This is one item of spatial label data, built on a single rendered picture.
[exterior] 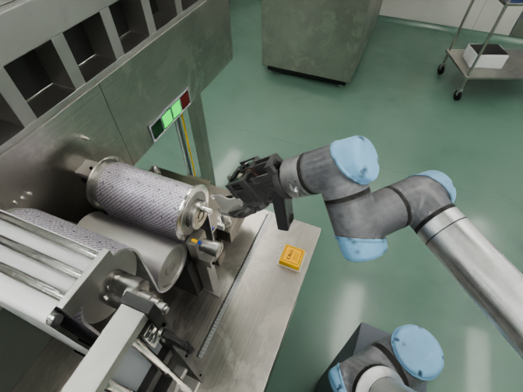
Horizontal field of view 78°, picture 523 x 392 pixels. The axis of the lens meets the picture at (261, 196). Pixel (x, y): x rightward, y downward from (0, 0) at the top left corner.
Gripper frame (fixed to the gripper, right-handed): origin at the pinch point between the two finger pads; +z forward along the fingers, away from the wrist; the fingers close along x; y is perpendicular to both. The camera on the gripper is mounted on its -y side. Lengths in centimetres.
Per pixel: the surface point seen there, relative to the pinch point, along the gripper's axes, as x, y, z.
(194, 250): 7.1, -5.9, 14.1
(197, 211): 2.2, 1.8, 8.1
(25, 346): 41, 2, 55
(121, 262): 22.2, 9.7, 5.8
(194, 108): -76, 7, 72
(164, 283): 16.8, -5.8, 18.4
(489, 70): -309, -154, -20
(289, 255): -14.3, -37.9, 15.9
